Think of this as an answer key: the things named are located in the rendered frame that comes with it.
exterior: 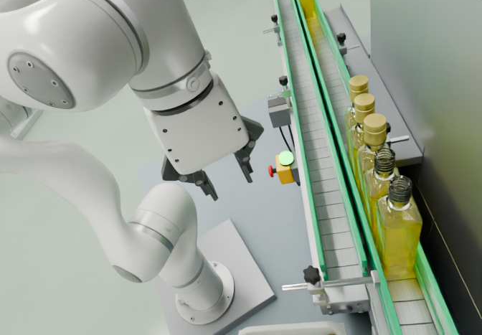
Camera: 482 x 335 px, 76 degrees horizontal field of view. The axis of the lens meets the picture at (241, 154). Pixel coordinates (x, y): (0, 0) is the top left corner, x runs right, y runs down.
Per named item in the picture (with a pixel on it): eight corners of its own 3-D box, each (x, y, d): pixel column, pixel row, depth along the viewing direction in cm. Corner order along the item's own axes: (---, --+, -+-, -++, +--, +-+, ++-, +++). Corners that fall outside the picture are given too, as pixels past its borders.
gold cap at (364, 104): (358, 110, 59) (358, 91, 56) (378, 112, 57) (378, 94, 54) (351, 122, 57) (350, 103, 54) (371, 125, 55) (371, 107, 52)
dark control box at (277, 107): (294, 125, 116) (290, 107, 110) (273, 129, 118) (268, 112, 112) (292, 111, 122) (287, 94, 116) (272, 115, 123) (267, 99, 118)
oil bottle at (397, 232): (413, 274, 58) (426, 215, 44) (382, 277, 60) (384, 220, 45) (403, 247, 62) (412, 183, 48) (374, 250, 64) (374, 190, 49)
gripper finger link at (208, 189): (195, 155, 41) (213, 185, 46) (173, 166, 41) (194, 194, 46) (201, 170, 39) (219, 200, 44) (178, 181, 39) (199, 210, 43)
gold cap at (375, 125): (389, 143, 51) (390, 124, 48) (366, 148, 52) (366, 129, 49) (382, 129, 54) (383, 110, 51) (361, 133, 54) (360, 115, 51)
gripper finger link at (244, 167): (247, 129, 42) (260, 161, 46) (227, 139, 42) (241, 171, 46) (256, 142, 39) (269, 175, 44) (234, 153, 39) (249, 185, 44)
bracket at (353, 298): (370, 314, 62) (370, 303, 57) (323, 318, 64) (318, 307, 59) (366, 295, 64) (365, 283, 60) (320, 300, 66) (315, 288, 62)
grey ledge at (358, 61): (419, 179, 82) (424, 151, 74) (384, 185, 84) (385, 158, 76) (343, 25, 148) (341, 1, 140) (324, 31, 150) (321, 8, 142)
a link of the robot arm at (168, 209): (153, 280, 82) (103, 235, 66) (186, 222, 93) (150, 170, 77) (191, 293, 77) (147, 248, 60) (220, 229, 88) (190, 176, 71)
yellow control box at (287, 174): (303, 182, 97) (299, 167, 92) (280, 186, 99) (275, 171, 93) (300, 165, 102) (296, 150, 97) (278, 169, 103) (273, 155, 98)
